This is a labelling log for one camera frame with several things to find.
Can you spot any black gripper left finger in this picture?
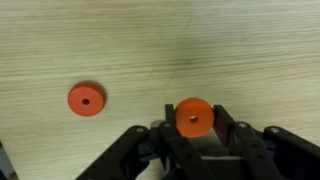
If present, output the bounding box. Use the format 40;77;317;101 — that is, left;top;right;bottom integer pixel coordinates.
76;104;214;180

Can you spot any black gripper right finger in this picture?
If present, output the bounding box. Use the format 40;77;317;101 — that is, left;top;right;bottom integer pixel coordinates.
213;105;320;180

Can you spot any orange ring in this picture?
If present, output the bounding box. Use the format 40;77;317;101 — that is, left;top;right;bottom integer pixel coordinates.
174;97;215;139

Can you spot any orange ring table corner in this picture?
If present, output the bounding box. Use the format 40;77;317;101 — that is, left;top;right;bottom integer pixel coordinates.
67;83;106;117

